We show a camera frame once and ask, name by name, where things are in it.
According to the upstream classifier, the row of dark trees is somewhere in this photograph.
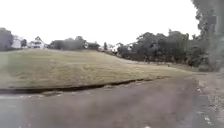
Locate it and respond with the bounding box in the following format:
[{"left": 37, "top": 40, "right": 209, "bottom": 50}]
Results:
[{"left": 114, "top": 0, "right": 224, "bottom": 72}]

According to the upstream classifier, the white house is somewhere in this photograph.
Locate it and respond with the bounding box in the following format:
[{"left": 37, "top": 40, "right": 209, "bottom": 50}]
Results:
[{"left": 27, "top": 35, "right": 48, "bottom": 50}]

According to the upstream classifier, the grey asphalt road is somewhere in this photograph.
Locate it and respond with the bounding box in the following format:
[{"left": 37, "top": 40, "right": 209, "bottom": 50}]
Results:
[{"left": 0, "top": 73, "right": 224, "bottom": 128}]

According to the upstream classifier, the white building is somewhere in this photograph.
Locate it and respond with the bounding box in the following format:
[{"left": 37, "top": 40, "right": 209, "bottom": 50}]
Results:
[{"left": 11, "top": 34, "right": 24, "bottom": 50}]

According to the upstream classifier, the leaf-strewn verge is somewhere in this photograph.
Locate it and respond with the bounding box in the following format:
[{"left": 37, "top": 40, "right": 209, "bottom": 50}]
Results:
[{"left": 195, "top": 71, "right": 224, "bottom": 128}]

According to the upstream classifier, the dry grass slope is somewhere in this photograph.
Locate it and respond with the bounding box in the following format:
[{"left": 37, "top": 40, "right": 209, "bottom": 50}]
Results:
[{"left": 0, "top": 48, "right": 201, "bottom": 90}]

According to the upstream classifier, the row of bushes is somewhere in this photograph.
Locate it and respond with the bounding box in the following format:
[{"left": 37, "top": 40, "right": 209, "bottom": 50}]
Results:
[{"left": 47, "top": 35, "right": 101, "bottom": 52}]

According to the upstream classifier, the dark kerb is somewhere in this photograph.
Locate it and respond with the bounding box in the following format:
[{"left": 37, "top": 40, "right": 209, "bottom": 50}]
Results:
[{"left": 0, "top": 77, "right": 158, "bottom": 96}]

